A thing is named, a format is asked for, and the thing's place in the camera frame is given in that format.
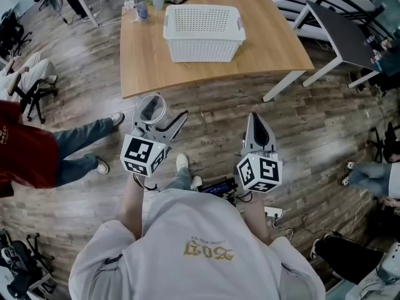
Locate clear plastic cup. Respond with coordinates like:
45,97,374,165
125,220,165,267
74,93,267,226
136,92,174,131

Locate black office chair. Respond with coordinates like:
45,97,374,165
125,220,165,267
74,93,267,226
0,9,34,59
7,73,59,125

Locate blue electronic device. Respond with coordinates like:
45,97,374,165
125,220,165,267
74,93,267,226
197,176,239,197

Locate dark table with white legs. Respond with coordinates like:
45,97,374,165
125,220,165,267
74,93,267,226
292,0,382,89

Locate black wrist cord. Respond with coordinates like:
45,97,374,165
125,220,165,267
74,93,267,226
132,172,159,193

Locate wooden table with white legs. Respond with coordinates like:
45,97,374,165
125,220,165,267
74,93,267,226
119,0,316,103

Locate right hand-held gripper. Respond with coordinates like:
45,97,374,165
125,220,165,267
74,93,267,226
236,111,284,194

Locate white padded bench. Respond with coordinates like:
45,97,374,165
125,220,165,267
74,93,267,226
271,0,378,23

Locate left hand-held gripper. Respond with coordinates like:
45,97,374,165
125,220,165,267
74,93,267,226
120,101,189,178

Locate person's right forearm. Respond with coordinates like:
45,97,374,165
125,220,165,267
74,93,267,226
242,192,273,246

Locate black cable bundle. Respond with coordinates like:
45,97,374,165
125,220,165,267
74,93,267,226
226,188,254,208

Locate blue label water bottle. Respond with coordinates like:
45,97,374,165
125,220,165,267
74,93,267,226
134,0,149,21

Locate white plastic basket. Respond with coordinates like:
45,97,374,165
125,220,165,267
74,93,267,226
162,4,247,64

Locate person's white shirt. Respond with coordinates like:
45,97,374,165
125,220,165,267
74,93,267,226
68,188,328,300

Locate person's left forearm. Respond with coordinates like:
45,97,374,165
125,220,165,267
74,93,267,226
118,172,148,240

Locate black and white equipment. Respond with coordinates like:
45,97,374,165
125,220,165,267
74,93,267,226
0,228,56,300

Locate white round camera device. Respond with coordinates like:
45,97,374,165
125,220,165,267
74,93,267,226
376,241,400,283

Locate person's white left shoe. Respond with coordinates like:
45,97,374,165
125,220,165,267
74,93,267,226
176,153,190,172

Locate person's jeans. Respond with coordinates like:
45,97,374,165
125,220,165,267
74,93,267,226
162,166,193,194

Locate black stand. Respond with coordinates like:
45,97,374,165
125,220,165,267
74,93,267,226
366,121,400,164

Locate white power strip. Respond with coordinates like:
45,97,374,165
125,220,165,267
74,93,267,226
264,206,284,219

